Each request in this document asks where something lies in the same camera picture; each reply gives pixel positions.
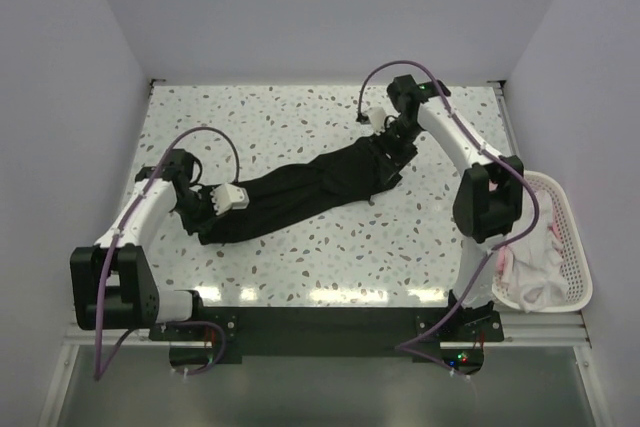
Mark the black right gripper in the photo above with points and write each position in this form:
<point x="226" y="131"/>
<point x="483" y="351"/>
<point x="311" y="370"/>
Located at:
<point x="400" y="158"/>

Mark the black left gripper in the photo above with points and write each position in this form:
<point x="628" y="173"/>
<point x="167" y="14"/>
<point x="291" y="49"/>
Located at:
<point x="195" y="226"/>

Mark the black t-shirt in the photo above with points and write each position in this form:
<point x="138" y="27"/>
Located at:
<point x="296" y="192"/>

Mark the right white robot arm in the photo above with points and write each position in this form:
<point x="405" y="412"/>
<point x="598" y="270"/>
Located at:
<point x="490" y="194"/>

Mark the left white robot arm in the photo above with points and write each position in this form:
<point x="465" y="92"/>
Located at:
<point x="112" y="279"/>

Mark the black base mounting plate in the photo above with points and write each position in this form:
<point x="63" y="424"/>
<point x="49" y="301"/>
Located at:
<point x="194" y="344"/>

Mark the pink t-shirt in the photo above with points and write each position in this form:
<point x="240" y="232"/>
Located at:
<point x="531" y="260"/>

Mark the white t-shirt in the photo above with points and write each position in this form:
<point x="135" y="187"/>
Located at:
<point x="533" y="299"/>

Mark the white plastic laundry basket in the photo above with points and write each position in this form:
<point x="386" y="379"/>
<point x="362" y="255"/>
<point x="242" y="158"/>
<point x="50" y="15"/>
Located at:
<point x="574" y="267"/>

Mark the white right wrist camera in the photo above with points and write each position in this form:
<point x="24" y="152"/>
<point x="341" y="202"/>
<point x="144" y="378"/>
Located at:
<point x="375" y="117"/>

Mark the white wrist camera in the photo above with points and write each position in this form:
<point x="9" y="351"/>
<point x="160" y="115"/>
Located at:
<point x="375" y="117"/>
<point x="227" y="197"/>

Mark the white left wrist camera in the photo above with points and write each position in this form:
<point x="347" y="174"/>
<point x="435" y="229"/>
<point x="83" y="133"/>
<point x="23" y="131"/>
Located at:
<point x="227" y="197"/>

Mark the aluminium front rail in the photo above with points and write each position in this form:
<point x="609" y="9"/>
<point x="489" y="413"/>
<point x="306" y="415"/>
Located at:
<point x="393" y="325"/>

